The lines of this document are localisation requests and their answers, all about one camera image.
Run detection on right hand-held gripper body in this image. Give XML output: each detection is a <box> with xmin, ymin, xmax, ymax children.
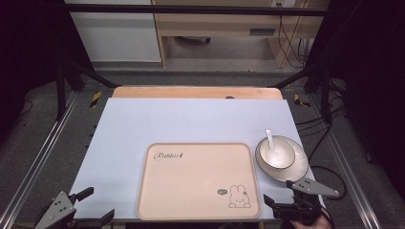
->
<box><xmin>272</xmin><ymin>177</ymin><xmax>341</xmax><ymax>227</ymax></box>

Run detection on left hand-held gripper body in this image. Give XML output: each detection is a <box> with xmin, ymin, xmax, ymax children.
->
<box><xmin>33</xmin><ymin>190</ymin><xmax>107</xmax><ymax>229</ymax></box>

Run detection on white plate with dark rim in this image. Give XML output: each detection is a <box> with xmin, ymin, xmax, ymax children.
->
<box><xmin>254</xmin><ymin>135</ymin><xmax>310</xmax><ymax>184</ymax></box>

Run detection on white bowl with dark rim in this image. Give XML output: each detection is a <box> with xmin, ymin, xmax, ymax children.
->
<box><xmin>258</xmin><ymin>136</ymin><xmax>297</xmax><ymax>171</ymax></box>

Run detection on white ceramic spoon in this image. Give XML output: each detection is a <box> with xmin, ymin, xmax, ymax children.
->
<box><xmin>264</xmin><ymin>128</ymin><xmax>284</xmax><ymax>168</ymax></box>

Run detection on beige tray with rabbit print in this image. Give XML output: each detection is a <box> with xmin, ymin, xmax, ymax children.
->
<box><xmin>135</xmin><ymin>142</ymin><xmax>263</xmax><ymax>221</ymax></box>

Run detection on person's right hand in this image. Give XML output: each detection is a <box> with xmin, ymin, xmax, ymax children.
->
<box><xmin>288</xmin><ymin>208</ymin><xmax>335</xmax><ymax>229</ymax></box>

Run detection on yellow and black tape strip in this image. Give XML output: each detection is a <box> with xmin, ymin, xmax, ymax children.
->
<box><xmin>89</xmin><ymin>91</ymin><xmax>103</xmax><ymax>109</ymax></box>
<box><xmin>292</xmin><ymin>93</ymin><xmax>312</xmax><ymax>109</ymax></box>

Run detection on black metal stand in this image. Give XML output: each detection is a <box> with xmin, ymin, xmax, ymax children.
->
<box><xmin>269</xmin><ymin>60</ymin><xmax>333</xmax><ymax>124</ymax></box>
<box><xmin>54</xmin><ymin>58</ymin><xmax>120</xmax><ymax>121</ymax></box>

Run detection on dark curtain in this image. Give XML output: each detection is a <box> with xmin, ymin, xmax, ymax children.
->
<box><xmin>305</xmin><ymin>0</ymin><xmax>405</xmax><ymax>201</ymax></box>
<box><xmin>0</xmin><ymin>0</ymin><xmax>96</xmax><ymax>151</ymax></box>

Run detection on wooden table board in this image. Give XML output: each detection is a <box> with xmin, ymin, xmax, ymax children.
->
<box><xmin>111</xmin><ymin>85</ymin><xmax>284</xmax><ymax>100</ymax></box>

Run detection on white cabinet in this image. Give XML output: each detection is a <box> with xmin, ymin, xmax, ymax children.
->
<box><xmin>64</xmin><ymin>0</ymin><xmax>162</xmax><ymax>63</ymax></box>

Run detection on light wooden desk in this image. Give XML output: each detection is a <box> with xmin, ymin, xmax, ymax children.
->
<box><xmin>150</xmin><ymin>0</ymin><xmax>330</xmax><ymax>70</ymax></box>

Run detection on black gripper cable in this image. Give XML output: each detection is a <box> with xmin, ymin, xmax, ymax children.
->
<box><xmin>309</xmin><ymin>165</ymin><xmax>349</xmax><ymax>201</ymax></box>

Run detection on aluminium floor rail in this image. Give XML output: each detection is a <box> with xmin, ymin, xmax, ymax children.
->
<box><xmin>307</xmin><ymin>94</ymin><xmax>381</xmax><ymax>229</ymax></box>
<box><xmin>0</xmin><ymin>91</ymin><xmax>80</xmax><ymax>225</ymax></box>

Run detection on black floor cables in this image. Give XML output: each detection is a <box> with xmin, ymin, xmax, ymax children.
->
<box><xmin>295</xmin><ymin>79</ymin><xmax>349</xmax><ymax>163</ymax></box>

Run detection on thin black floor cable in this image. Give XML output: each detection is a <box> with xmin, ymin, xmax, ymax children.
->
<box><xmin>18</xmin><ymin>99</ymin><xmax>33</xmax><ymax>118</ymax></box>

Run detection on hanging black cables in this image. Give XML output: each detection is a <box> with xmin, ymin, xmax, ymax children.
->
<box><xmin>277</xmin><ymin>14</ymin><xmax>311</xmax><ymax>70</ymax></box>

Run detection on black horizontal frame bar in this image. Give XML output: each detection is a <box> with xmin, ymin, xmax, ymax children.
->
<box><xmin>62</xmin><ymin>3</ymin><xmax>330</xmax><ymax>18</ymax></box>

